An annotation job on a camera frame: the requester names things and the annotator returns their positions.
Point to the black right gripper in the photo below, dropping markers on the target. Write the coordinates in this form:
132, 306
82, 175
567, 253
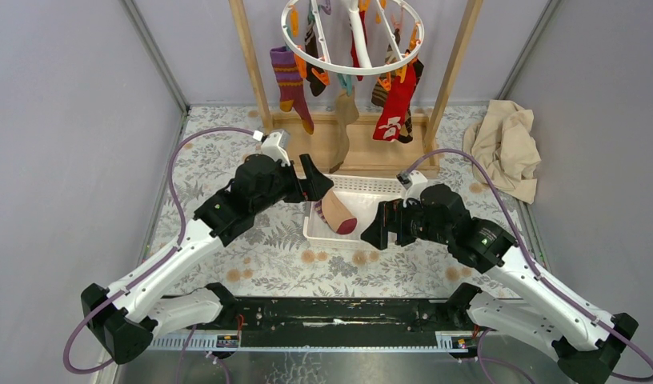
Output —
376, 234

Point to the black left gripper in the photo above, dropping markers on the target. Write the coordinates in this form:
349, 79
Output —
317, 183

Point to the beige maroon toe sock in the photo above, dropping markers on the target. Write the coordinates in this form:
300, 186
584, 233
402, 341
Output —
335, 214

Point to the tan brown sock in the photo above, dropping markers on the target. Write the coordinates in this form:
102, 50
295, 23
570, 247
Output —
346, 113

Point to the red santa bear sock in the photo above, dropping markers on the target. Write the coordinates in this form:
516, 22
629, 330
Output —
392, 118

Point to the brown argyle sock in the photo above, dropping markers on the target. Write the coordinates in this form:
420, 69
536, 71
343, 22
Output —
406, 132

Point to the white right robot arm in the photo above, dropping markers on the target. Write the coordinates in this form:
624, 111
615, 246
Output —
575, 334

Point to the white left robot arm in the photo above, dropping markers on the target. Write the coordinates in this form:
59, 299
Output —
126, 316

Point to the wooden hanger stand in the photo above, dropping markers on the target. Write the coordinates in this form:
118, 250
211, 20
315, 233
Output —
352, 143

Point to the white round clip hanger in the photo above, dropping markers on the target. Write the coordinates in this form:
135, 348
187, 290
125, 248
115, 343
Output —
389, 18

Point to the white plastic basket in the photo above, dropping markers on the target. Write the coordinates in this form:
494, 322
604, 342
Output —
361, 195

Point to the purple orange striped sock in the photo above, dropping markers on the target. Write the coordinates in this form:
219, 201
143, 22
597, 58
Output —
291, 85

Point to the teal clothes peg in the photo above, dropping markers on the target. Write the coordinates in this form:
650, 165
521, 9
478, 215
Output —
346, 83

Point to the orange clothes peg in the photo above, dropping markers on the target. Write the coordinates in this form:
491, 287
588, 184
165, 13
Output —
400, 74
321, 75
300, 62

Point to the beige crumpled cloth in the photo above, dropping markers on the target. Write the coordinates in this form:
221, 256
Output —
502, 144

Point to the small red sock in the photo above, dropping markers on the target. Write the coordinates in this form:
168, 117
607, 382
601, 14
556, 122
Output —
354, 52

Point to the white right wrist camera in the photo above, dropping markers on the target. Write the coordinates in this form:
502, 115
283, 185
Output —
413, 182

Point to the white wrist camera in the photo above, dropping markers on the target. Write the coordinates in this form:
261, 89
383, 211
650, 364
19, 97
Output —
413, 182
274, 145

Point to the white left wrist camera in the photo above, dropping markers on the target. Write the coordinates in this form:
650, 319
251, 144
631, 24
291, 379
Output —
274, 145

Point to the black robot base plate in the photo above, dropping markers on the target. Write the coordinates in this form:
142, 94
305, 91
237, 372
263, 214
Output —
342, 315

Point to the grey cable duct rail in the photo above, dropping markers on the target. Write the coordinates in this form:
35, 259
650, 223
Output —
329, 342

